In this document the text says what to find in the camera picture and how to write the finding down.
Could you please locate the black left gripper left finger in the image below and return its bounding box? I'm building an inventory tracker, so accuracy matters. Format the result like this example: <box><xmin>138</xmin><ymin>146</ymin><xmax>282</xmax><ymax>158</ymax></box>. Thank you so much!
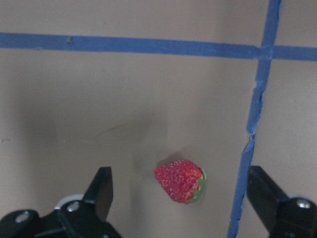
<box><xmin>37</xmin><ymin>167</ymin><xmax>121</xmax><ymax>238</ymax></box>

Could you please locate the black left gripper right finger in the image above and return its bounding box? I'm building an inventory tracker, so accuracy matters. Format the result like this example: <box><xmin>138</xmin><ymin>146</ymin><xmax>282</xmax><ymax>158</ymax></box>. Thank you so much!
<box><xmin>247</xmin><ymin>166</ymin><xmax>317</xmax><ymax>238</ymax></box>

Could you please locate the red strawberry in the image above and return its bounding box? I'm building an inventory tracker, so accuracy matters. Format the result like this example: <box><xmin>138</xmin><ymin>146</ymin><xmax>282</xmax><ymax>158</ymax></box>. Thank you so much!
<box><xmin>154</xmin><ymin>159</ymin><xmax>207</xmax><ymax>204</ymax></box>

